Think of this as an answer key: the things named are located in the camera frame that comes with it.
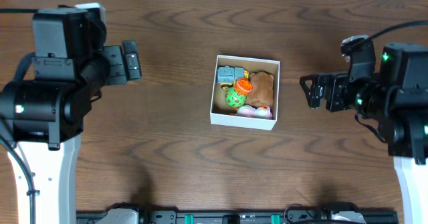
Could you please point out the yellow grey toy truck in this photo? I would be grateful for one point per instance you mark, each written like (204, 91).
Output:
(227, 76)

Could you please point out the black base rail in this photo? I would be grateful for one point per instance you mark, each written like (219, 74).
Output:
(338, 212)

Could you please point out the orange lattice ball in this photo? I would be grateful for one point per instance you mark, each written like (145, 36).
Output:
(243, 86)

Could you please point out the white cardboard box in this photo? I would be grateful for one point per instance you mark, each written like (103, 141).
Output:
(222, 114)

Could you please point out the brown plush toy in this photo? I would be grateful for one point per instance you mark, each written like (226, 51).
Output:
(263, 90)

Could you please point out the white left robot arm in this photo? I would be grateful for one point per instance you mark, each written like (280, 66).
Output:
(42, 113)

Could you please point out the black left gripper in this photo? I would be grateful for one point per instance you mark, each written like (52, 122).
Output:
(116, 65)

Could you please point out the pink white duck toy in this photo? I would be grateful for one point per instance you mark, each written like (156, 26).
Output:
(261, 112)

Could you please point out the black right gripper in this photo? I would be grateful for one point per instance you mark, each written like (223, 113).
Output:
(340, 82)

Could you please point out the green ball with numbers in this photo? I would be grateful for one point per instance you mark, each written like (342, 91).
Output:
(234, 99)

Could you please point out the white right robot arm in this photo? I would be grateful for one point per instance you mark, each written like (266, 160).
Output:
(396, 98)

